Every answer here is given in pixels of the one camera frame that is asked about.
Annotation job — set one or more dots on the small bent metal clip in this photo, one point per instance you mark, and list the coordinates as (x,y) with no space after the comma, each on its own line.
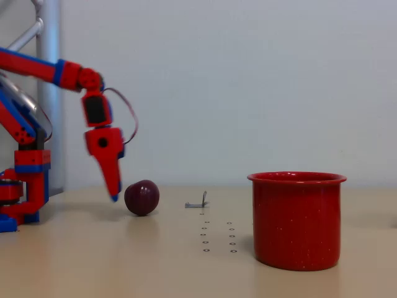
(195,205)

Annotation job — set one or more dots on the red enamel mug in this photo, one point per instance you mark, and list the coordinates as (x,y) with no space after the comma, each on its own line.
(296,223)

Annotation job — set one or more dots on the red and blue gripper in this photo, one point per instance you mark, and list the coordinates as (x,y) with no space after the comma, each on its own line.
(105,148)

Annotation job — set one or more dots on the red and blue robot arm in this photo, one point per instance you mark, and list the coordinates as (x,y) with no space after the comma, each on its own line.
(31,66)

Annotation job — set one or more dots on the dark purple plum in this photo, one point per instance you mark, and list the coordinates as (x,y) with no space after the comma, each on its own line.
(142,198)

